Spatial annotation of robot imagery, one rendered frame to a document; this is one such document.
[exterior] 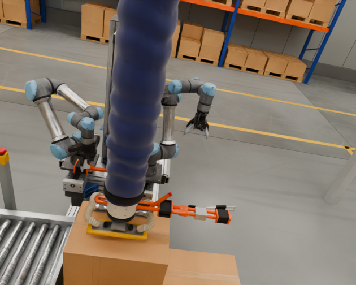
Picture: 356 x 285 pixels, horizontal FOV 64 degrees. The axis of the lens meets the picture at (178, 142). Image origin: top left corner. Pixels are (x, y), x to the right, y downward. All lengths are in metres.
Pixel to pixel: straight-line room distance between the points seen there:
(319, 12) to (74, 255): 8.51
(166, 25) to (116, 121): 0.47
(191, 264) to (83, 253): 0.88
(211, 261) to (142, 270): 0.70
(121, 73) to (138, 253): 1.07
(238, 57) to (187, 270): 7.28
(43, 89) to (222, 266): 1.79
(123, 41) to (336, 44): 10.28
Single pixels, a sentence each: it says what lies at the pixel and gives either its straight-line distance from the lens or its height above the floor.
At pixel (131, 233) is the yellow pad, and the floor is 1.08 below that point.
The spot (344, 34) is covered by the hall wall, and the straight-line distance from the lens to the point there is 11.18.
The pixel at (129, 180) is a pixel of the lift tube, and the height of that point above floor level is 1.44.
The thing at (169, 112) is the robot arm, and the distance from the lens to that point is 2.01.
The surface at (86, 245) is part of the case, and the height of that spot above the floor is 0.94.
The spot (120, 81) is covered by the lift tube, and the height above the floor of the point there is 1.96.
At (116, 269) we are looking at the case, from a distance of 1.86.
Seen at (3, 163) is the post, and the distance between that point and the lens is 2.41.
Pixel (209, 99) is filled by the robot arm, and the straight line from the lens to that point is 1.59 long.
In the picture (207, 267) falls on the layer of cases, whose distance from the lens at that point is 2.34.
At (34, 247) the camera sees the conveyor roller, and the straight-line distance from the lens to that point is 2.34.
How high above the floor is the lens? 2.41
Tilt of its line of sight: 32 degrees down
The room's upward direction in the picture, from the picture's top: 13 degrees clockwise
